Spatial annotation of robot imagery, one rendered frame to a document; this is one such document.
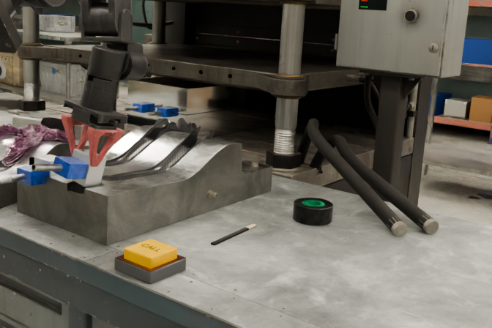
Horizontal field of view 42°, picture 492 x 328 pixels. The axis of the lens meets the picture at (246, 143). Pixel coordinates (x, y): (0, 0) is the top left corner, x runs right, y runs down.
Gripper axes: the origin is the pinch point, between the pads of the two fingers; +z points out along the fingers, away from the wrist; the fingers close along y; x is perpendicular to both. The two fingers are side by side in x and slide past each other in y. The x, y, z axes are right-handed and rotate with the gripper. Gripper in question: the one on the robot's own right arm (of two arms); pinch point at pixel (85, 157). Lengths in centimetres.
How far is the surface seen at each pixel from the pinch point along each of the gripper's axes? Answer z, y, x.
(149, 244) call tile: 7.8, -20.6, 1.6
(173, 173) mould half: 2.1, -4.4, -19.2
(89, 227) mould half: 11.2, -5.1, 0.2
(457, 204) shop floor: 46, 32, -363
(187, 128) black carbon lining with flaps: -4.4, 6.8, -33.6
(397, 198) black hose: -3, -38, -52
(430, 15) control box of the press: -44, -22, -80
